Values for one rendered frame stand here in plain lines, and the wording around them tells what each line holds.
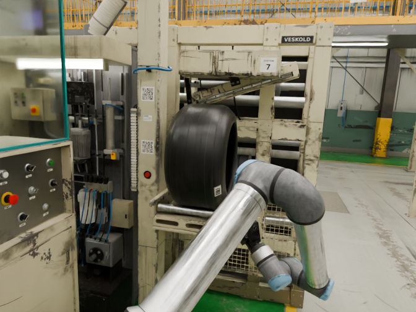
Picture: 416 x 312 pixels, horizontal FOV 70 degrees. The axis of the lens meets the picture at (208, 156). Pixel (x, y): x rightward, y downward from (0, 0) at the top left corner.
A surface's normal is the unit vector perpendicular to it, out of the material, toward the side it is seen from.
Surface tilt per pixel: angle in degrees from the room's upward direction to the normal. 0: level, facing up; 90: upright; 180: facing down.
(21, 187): 90
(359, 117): 90
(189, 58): 90
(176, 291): 50
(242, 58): 90
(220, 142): 71
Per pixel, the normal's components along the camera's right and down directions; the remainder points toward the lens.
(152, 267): -0.23, 0.17
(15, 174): 0.97, 0.08
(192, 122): -0.15, -0.55
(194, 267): 0.11, -0.49
